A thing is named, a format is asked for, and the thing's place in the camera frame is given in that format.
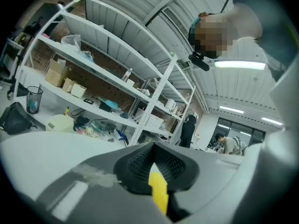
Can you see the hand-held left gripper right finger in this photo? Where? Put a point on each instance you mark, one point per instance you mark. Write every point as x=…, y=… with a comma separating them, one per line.
x=205, y=178

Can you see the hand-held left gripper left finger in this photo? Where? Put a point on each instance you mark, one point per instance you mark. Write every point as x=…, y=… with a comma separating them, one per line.
x=105, y=202

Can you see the yellow item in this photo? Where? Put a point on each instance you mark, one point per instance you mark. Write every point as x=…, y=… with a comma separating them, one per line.
x=158, y=190

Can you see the dark glass window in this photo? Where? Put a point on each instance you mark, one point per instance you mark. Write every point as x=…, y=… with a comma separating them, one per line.
x=245, y=129

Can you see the blue box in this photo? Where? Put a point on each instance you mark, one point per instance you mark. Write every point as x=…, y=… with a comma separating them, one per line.
x=121, y=135

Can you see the long ceiling light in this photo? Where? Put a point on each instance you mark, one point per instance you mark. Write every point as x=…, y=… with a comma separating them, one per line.
x=240, y=65
x=272, y=121
x=231, y=109

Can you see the pile of colourful clutter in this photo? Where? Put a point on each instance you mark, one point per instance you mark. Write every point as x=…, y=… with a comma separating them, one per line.
x=93, y=128

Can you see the white perforated basket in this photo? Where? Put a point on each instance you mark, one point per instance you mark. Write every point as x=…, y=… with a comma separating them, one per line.
x=154, y=122

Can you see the white electric kettle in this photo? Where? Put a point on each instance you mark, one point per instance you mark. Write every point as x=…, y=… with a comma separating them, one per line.
x=170, y=105

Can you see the beige lidded trash bin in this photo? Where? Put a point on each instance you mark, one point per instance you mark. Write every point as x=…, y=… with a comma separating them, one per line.
x=59, y=123

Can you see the teal cloth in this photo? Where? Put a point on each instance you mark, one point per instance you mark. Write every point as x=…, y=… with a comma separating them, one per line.
x=112, y=104

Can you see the small yellow bottle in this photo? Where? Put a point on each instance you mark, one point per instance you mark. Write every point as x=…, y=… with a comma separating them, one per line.
x=66, y=111

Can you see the white metal shelf rack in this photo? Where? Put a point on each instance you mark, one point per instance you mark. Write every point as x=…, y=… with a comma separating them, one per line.
x=161, y=87

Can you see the small black device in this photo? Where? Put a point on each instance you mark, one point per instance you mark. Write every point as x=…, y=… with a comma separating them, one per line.
x=88, y=101

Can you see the small white box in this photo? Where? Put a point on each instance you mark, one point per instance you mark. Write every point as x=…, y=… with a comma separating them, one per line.
x=78, y=91

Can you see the black backpack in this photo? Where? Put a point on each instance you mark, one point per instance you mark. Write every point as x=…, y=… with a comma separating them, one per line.
x=16, y=120

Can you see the small cardboard box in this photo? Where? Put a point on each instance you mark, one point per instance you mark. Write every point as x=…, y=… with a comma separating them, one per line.
x=69, y=85

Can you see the clear plastic bottle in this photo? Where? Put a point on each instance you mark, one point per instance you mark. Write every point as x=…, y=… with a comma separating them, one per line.
x=126, y=74

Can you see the large cardboard box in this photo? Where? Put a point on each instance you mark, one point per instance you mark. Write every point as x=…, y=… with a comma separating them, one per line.
x=54, y=76

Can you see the person's head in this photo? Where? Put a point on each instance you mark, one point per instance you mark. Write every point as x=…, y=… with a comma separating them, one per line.
x=212, y=35

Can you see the white ceiling air conditioner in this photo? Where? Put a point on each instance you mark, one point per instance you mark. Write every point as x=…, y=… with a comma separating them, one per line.
x=175, y=20

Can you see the clear plastic bag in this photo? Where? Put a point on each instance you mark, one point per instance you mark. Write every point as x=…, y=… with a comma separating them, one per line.
x=71, y=43

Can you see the black head-mounted camera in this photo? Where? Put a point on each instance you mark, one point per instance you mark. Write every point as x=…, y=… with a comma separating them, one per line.
x=198, y=61

